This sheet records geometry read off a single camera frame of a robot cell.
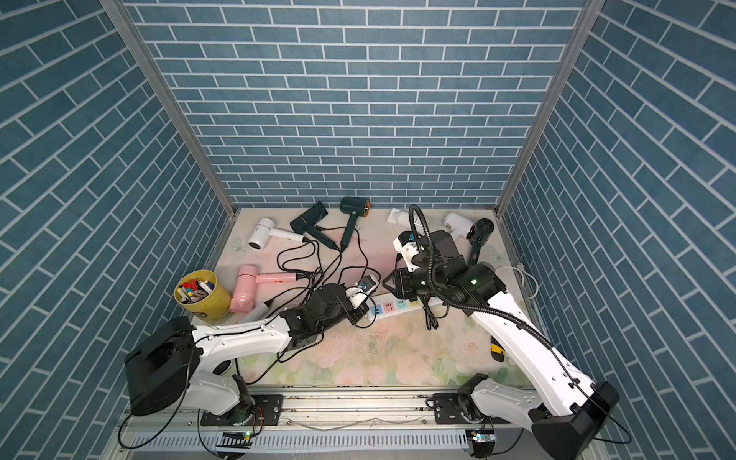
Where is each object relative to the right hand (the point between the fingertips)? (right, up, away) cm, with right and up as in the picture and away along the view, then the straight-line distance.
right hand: (391, 282), depth 69 cm
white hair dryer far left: (-48, +14, +39) cm, 63 cm away
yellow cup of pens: (-56, -7, +15) cm, 59 cm away
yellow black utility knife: (+32, -23, +14) cm, 41 cm away
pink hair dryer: (-47, -8, +21) cm, 52 cm away
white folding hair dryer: (+5, +18, +42) cm, 46 cm away
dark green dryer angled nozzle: (-32, +16, +41) cm, 54 cm away
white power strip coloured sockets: (-1, -11, +22) cm, 25 cm away
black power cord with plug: (+13, -15, +19) cm, 27 cm away
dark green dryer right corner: (+32, +11, +33) cm, 47 cm away
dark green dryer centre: (-14, +23, +48) cm, 56 cm away
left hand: (-4, -5, +11) cm, 13 cm away
